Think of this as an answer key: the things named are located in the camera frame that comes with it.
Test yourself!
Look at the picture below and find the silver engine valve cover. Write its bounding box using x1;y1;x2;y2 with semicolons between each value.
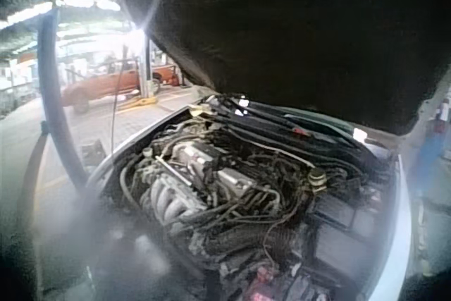
168;141;254;197

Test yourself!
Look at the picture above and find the silver strut brace bar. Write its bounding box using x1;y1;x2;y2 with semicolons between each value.
154;154;194;188

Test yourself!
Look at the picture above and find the black engine wiring harness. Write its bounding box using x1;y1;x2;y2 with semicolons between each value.
197;145;318;231

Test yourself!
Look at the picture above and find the silver intake manifold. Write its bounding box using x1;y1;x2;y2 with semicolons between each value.
140;180;209;234

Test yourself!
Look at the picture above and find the brake fluid reservoir with cap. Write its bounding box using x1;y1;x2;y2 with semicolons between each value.
305;168;328;195

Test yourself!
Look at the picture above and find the thin hood prop rod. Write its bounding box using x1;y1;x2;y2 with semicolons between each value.
109;42;128;161

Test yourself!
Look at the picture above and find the raised black car hood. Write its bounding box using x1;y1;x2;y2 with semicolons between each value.
121;0;451;136

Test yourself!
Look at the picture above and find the orange car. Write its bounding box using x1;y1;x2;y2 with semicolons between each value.
60;61;163;114

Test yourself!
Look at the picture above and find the small grey floor crate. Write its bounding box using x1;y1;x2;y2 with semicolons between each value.
80;142;108;168

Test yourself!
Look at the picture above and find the black air filter box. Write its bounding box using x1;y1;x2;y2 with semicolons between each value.
308;192;376;266

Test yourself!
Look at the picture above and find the car battery with red cover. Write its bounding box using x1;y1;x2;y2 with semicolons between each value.
243;266;318;301

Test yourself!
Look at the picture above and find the silver car body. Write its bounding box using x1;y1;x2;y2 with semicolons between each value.
82;93;414;301

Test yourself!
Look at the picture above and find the blue barrel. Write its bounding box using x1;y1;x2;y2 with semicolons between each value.
421;117;449;165

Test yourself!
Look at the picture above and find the white and yellow lift post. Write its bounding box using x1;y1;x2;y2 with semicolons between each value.
137;31;159;107

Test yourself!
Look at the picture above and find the black corrugated air intake hose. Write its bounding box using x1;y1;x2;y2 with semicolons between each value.
195;223;308;262

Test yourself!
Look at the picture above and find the blue lift post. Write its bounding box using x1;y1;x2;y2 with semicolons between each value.
37;4;89;189

